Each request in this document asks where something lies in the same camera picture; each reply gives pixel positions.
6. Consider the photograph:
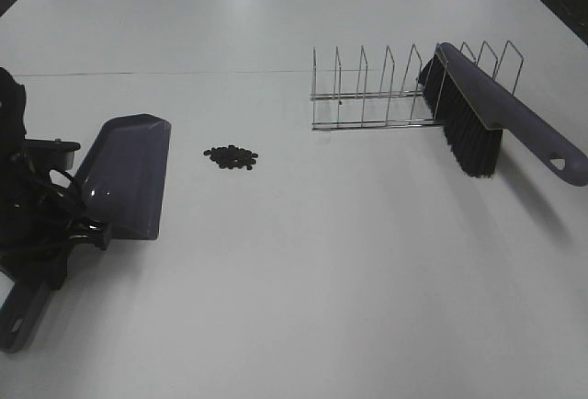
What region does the purple brush with black bristles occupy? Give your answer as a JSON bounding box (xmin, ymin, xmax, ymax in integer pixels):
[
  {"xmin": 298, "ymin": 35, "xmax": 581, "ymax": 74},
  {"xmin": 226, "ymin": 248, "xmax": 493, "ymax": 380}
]
[{"xmin": 418, "ymin": 42, "xmax": 587, "ymax": 187}]

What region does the purple plastic dustpan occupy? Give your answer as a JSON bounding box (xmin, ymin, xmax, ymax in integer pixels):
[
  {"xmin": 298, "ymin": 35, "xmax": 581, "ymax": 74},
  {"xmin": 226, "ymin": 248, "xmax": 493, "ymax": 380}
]
[{"xmin": 1, "ymin": 114, "xmax": 171, "ymax": 353}]

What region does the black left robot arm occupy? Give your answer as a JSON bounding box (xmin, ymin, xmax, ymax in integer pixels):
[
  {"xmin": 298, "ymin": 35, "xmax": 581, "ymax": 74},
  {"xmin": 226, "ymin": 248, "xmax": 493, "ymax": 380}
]
[{"xmin": 1, "ymin": 68, "xmax": 112, "ymax": 289}]

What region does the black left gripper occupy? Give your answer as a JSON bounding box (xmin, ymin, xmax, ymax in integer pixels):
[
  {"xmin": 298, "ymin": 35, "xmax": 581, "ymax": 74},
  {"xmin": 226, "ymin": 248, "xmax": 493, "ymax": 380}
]
[{"xmin": 1, "ymin": 139, "xmax": 113, "ymax": 291}]

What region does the pile of coffee beans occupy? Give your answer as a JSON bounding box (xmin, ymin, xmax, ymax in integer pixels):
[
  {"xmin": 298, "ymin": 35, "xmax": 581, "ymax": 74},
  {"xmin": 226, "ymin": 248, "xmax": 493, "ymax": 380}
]
[{"xmin": 203, "ymin": 144, "xmax": 259, "ymax": 170}]

